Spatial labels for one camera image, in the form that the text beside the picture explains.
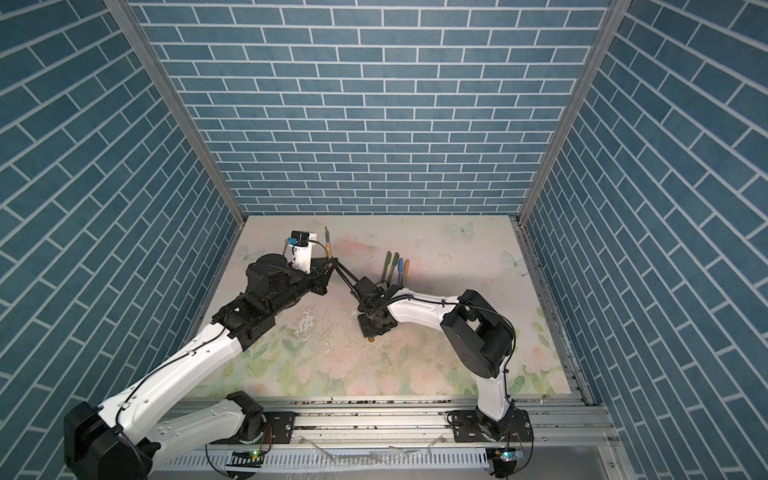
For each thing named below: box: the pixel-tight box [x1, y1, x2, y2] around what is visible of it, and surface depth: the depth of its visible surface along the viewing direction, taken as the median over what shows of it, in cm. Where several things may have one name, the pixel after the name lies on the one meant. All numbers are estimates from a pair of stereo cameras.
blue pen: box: [397, 258, 403, 288], surface depth 107 cm
